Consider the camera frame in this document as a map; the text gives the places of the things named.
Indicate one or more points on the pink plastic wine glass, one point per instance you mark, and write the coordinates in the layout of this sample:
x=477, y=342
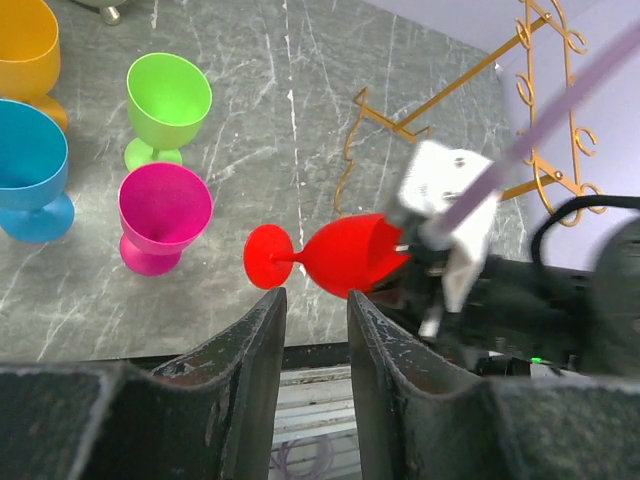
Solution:
x=163, y=208

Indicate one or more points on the red plastic wine glass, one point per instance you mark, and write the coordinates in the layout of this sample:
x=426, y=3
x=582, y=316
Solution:
x=352, y=253

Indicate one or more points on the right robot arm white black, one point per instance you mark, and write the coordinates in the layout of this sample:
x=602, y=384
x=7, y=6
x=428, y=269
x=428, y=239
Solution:
x=522, y=313

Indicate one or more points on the orange plastic wine glass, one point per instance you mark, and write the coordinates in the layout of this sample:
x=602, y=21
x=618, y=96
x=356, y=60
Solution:
x=30, y=56

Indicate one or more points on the blue plastic wine glass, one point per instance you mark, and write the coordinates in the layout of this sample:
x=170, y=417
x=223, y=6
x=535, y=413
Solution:
x=34, y=174

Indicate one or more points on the green plastic wine glass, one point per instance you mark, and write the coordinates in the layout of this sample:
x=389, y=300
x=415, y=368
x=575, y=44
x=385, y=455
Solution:
x=168, y=99

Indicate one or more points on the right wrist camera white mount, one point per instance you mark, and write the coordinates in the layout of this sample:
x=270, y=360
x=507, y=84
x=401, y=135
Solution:
x=430, y=182

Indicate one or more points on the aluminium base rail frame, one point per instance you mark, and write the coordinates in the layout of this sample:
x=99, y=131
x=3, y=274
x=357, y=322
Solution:
x=315, y=431

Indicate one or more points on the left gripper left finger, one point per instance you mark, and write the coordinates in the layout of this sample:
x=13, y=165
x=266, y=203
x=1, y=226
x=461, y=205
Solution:
x=207, y=414

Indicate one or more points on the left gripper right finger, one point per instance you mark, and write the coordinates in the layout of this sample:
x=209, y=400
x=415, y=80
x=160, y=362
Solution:
x=421, y=417

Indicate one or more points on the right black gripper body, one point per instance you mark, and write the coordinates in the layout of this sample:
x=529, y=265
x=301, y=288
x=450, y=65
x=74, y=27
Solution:
x=427, y=294

